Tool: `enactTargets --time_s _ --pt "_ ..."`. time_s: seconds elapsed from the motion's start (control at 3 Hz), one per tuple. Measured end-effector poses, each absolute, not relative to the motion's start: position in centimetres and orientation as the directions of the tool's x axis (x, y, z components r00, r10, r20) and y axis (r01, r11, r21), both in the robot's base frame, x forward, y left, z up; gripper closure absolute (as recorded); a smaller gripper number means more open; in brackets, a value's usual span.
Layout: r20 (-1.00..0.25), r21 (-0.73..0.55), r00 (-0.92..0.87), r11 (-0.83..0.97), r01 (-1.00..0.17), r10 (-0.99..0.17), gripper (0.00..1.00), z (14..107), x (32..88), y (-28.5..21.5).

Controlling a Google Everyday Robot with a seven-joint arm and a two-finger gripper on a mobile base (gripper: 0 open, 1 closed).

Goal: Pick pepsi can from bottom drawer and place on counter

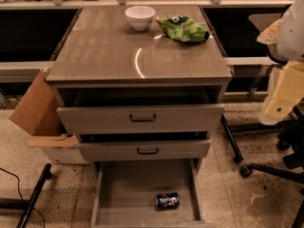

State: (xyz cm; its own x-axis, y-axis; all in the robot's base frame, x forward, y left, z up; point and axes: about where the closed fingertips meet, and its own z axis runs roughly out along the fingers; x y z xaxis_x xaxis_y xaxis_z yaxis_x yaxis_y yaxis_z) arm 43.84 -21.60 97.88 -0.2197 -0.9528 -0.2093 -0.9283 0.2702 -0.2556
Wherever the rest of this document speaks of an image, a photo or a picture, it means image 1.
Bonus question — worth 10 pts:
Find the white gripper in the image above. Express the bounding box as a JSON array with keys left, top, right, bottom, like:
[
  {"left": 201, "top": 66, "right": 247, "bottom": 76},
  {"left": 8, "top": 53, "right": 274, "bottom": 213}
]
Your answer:
[{"left": 258, "top": 61, "right": 304, "bottom": 125}]

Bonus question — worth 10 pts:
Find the blue pepsi can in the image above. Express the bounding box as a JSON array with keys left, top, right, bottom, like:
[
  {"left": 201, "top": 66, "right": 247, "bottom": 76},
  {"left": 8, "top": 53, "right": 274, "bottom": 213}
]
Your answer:
[{"left": 155, "top": 192, "right": 180, "bottom": 209}]

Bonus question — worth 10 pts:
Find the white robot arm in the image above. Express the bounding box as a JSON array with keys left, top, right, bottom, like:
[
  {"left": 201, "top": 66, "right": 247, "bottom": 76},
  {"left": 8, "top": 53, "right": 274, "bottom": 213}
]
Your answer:
[{"left": 257, "top": 0, "right": 304, "bottom": 125}]

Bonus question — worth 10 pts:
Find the top grey drawer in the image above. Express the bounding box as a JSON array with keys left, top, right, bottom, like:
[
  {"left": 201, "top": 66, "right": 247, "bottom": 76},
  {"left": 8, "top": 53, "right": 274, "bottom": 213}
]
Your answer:
[{"left": 57, "top": 104, "right": 224, "bottom": 135}]

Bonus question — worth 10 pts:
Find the grey drawer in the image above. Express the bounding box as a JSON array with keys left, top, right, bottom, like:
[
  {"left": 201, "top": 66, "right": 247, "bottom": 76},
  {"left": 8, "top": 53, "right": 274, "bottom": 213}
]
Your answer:
[
  {"left": 78, "top": 140, "right": 211, "bottom": 162},
  {"left": 91, "top": 160, "right": 216, "bottom": 228},
  {"left": 57, "top": 104, "right": 224, "bottom": 135}
]

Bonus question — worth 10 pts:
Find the middle grey drawer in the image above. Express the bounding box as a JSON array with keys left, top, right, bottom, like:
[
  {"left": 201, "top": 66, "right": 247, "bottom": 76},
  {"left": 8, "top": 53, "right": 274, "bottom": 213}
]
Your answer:
[{"left": 78, "top": 140, "right": 211, "bottom": 162}]

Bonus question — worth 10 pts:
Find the grey drawer cabinet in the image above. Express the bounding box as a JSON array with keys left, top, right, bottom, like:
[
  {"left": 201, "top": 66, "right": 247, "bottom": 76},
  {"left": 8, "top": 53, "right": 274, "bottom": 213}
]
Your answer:
[{"left": 45, "top": 4, "right": 234, "bottom": 173}]

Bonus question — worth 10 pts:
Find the bottom grey drawer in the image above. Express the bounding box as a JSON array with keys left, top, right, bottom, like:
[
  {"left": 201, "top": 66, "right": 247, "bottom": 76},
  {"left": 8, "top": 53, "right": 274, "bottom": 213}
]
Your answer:
[{"left": 91, "top": 160, "right": 216, "bottom": 228}]

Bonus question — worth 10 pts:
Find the black office chair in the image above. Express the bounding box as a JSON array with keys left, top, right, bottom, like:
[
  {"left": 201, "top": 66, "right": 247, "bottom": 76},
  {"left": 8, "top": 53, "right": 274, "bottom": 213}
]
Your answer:
[{"left": 238, "top": 106, "right": 304, "bottom": 228}]

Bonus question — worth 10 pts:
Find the black table leg right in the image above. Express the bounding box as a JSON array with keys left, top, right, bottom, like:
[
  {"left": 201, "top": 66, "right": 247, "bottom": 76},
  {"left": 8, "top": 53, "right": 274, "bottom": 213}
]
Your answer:
[{"left": 220, "top": 115, "right": 243, "bottom": 163}]

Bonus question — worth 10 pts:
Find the black table leg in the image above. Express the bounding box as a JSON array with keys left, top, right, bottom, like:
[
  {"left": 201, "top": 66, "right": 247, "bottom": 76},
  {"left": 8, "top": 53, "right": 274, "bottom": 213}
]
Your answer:
[
  {"left": 220, "top": 115, "right": 243, "bottom": 163},
  {"left": 0, "top": 163, "right": 51, "bottom": 228}
]

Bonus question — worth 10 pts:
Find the green chip bag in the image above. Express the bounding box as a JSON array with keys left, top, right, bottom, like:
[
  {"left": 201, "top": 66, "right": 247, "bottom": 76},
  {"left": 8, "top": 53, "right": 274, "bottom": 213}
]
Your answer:
[{"left": 156, "top": 16, "right": 210, "bottom": 43}]

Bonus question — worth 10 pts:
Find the white ceramic bowl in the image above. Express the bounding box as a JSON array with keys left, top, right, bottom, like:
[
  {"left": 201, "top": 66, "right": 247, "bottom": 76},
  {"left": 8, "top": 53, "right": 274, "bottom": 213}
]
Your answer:
[{"left": 124, "top": 6, "right": 155, "bottom": 30}]

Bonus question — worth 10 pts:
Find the brown cardboard box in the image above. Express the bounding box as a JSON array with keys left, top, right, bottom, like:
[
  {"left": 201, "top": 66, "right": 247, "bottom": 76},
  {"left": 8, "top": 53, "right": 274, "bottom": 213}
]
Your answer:
[{"left": 9, "top": 68, "right": 86, "bottom": 164}]

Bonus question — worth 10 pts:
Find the black table leg left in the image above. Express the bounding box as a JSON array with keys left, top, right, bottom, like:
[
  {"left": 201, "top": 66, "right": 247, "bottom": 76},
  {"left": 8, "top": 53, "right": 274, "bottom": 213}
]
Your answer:
[{"left": 0, "top": 163, "right": 51, "bottom": 228}]

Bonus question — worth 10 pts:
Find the black floor cable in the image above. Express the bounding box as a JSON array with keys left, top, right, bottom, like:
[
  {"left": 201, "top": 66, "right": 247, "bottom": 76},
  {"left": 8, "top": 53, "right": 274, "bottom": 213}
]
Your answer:
[{"left": 0, "top": 167, "right": 47, "bottom": 228}]

